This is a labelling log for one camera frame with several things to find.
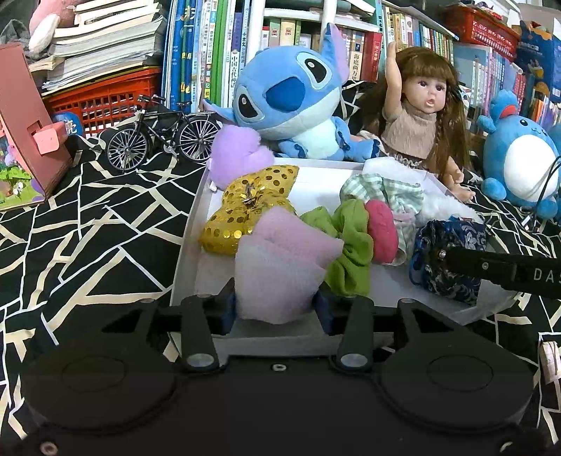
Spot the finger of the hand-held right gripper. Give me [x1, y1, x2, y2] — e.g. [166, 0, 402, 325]
[438, 246, 561, 301]

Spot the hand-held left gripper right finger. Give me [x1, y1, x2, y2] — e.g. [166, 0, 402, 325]
[316, 290, 466, 374]

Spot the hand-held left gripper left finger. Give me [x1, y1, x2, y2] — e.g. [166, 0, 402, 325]
[103, 281, 238, 374]

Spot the white shallow box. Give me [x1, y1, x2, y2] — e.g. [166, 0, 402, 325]
[169, 158, 521, 366]

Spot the blue floral pouch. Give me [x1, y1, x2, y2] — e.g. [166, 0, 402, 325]
[409, 218, 488, 306]

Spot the pale pink plush pad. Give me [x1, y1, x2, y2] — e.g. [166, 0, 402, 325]
[234, 206, 345, 325]

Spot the pink scrunchie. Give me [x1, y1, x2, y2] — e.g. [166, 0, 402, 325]
[365, 199, 400, 264]

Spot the white fluffy scrunchie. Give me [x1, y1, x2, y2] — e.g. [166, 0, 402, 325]
[414, 192, 484, 227]

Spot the gold sequin bow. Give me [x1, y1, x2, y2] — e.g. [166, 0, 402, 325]
[199, 164, 300, 256]

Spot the round blue plush toy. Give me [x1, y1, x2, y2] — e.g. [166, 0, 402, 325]
[476, 89, 561, 221]

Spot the green checked scrunchie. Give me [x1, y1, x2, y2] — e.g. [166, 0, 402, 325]
[339, 172, 425, 267]

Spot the black white-lined blanket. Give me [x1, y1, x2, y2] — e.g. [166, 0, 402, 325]
[0, 83, 561, 456]

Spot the purple heart plush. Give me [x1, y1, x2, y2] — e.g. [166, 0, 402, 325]
[207, 125, 276, 192]

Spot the long-haired doll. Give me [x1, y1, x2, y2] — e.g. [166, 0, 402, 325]
[351, 41, 477, 203]

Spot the model bicycle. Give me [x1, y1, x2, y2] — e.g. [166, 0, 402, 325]
[106, 93, 225, 173]

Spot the blue printed bag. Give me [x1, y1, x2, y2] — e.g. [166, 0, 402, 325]
[514, 19, 556, 94]

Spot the blue alien plush toy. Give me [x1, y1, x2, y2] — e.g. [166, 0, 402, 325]
[204, 23, 380, 163]

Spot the red plastic basket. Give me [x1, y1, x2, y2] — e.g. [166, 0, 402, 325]
[442, 4, 521, 63]
[42, 67, 163, 138]

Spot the blue round badge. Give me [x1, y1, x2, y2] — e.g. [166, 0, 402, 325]
[51, 111, 85, 138]

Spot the row of upright books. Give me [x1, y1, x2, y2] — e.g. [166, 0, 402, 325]
[161, 0, 561, 133]

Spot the pink toy house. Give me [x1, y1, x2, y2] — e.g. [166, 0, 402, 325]
[0, 42, 74, 214]

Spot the stack of flat books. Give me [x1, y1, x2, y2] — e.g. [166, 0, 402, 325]
[27, 0, 170, 94]

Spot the pink plush toy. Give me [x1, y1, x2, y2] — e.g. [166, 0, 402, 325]
[27, 0, 89, 54]

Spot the grey cloth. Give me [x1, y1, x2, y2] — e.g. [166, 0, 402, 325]
[0, 19, 34, 61]

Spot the black cable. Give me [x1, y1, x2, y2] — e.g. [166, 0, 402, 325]
[523, 155, 561, 229]

